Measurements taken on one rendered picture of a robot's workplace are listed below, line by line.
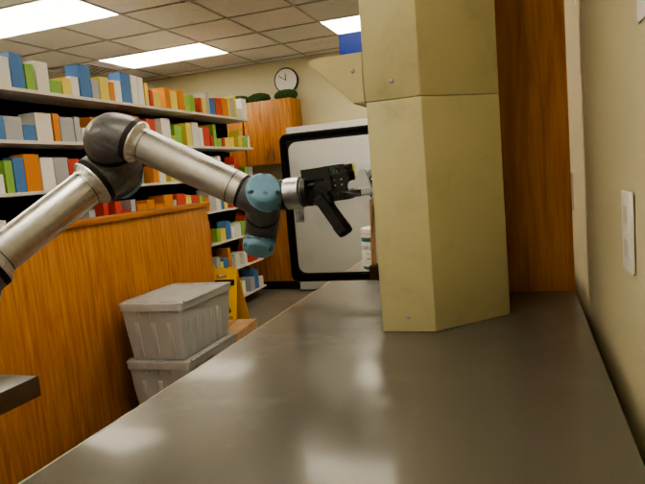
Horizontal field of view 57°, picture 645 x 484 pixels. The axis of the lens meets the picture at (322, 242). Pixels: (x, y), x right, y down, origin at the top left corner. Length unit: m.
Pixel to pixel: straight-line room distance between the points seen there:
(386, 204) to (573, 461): 0.65
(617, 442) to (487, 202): 0.64
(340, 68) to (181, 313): 2.29
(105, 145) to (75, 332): 2.10
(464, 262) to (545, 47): 0.59
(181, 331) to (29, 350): 0.75
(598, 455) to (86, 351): 2.98
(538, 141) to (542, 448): 0.94
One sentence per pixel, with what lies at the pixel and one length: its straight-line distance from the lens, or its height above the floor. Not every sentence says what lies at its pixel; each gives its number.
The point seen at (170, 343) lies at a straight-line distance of 3.42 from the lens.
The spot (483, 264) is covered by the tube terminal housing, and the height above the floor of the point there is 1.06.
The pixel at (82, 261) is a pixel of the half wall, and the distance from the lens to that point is 3.42.
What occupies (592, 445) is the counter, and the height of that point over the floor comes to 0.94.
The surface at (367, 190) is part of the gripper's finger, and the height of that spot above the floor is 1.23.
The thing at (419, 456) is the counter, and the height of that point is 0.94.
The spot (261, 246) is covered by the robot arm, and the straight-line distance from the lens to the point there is 1.34.
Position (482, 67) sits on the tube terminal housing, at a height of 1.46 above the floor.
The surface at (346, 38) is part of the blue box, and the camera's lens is 1.48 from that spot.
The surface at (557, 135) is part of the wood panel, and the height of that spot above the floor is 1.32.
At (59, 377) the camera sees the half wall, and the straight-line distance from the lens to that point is 3.33.
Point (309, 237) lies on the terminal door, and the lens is 1.60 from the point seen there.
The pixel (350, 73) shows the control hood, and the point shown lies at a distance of 1.24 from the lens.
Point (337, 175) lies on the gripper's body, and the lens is 1.36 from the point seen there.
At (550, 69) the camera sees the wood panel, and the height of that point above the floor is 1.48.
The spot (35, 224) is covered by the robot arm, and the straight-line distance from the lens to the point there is 1.43.
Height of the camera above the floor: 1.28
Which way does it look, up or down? 7 degrees down
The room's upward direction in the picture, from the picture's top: 5 degrees counter-clockwise
